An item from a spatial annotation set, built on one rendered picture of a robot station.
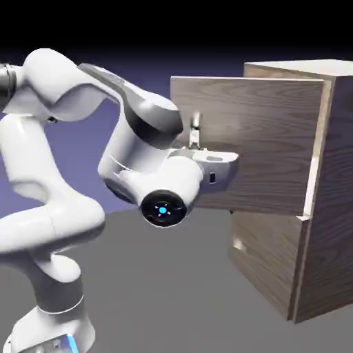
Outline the wooden cabinet door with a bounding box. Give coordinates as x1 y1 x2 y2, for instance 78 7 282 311
228 211 310 321
170 76 325 216

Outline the wooden cabinet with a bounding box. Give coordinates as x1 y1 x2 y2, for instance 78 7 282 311
228 59 353 324

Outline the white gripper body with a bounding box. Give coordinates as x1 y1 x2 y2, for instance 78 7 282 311
192 149 240 170

